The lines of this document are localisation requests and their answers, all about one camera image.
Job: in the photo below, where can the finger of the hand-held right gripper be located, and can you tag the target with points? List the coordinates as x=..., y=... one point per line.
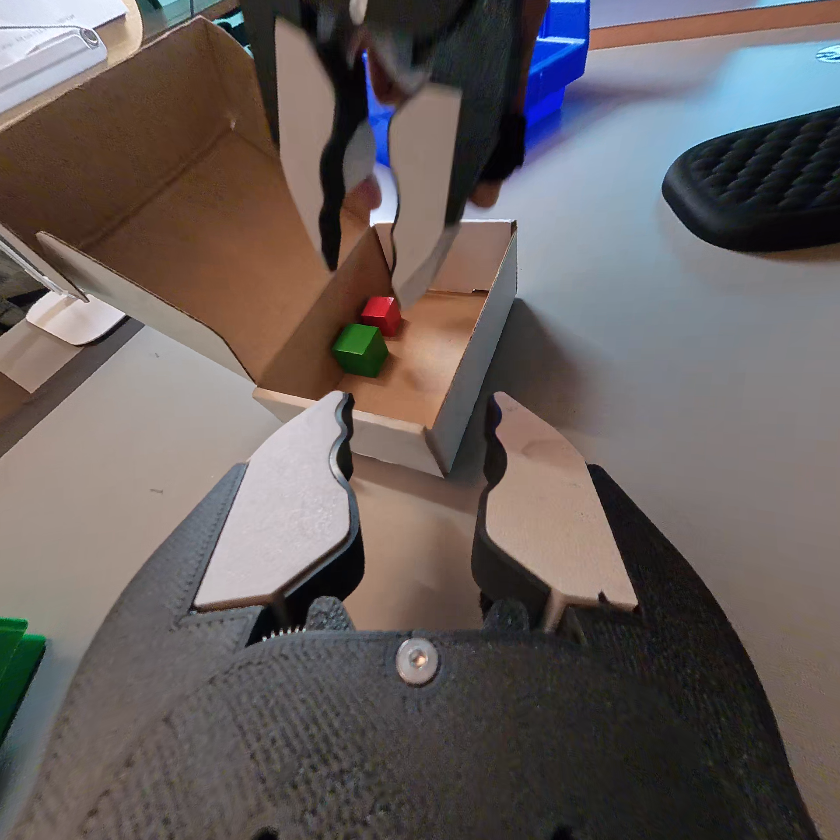
x=302, y=131
x=423, y=197

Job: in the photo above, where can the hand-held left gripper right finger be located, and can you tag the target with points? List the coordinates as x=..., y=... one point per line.
x=551, y=518

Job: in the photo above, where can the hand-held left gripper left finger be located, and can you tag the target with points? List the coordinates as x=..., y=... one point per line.
x=282, y=518

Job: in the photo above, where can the blue plastic bin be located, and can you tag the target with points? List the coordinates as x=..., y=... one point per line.
x=558, y=59

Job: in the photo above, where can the red cube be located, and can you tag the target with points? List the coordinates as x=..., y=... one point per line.
x=380, y=315

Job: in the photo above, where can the white cardboard mailer box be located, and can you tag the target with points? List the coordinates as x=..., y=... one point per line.
x=164, y=197

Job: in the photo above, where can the green cube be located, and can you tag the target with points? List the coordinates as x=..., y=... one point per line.
x=358, y=351

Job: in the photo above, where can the green plastic bin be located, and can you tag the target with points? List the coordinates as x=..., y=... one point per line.
x=16, y=663

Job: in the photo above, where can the grey desk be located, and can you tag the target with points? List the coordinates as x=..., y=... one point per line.
x=656, y=394

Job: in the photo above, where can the person's right hand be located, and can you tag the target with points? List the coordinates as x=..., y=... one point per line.
x=362, y=193

